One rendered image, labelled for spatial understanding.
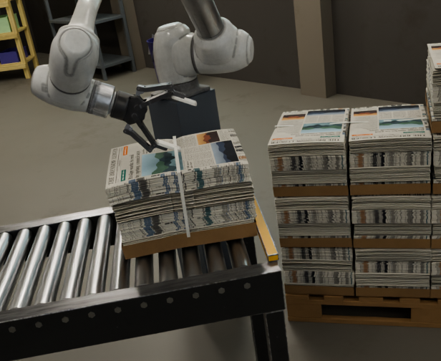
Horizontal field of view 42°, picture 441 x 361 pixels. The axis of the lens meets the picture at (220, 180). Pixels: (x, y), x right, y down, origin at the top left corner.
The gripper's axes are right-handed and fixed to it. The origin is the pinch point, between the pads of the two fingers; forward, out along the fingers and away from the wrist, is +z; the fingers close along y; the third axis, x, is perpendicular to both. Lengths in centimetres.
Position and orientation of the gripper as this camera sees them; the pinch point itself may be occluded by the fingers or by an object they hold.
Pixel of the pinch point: (184, 124)
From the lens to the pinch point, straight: 158.7
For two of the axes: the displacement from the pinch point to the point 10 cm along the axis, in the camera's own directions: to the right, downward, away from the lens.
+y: -3.4, 8.8, 3.4
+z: 9.4, 2.7, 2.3
